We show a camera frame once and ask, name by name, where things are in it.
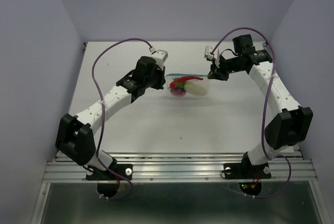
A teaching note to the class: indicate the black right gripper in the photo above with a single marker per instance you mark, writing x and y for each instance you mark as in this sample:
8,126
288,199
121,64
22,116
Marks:
216,73

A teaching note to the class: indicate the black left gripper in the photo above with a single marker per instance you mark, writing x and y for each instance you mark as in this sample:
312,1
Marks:
161,73

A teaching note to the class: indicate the clear zip top bag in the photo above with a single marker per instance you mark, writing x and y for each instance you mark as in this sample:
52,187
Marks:
169,78

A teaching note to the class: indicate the red chili pepper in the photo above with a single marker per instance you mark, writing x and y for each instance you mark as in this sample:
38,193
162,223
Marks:
180,82

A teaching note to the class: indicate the purple red onion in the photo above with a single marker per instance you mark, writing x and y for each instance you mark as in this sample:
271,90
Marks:
178,92

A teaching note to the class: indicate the white daikon radish with leaves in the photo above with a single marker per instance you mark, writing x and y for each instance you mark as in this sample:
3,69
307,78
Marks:
195,89

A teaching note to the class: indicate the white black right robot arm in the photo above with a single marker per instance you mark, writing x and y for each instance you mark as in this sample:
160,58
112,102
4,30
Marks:
290,123

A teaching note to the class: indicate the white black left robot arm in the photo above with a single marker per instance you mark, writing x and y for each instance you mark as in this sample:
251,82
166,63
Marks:
75,137

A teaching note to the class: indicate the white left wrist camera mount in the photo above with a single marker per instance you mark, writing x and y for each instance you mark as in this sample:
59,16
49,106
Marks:
160,56

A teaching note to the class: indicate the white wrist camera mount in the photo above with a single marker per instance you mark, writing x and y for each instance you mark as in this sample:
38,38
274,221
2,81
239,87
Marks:
160,56
211,55

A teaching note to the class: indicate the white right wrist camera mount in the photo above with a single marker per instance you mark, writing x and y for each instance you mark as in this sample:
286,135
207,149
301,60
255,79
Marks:
211,55

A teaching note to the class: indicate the aluminium front frame rails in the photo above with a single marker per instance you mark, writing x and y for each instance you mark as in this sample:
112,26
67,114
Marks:
173,168

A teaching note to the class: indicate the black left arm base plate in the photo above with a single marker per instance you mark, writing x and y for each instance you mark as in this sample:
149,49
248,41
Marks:
95,174

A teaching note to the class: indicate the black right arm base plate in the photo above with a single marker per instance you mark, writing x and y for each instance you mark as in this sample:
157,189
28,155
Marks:
238,171

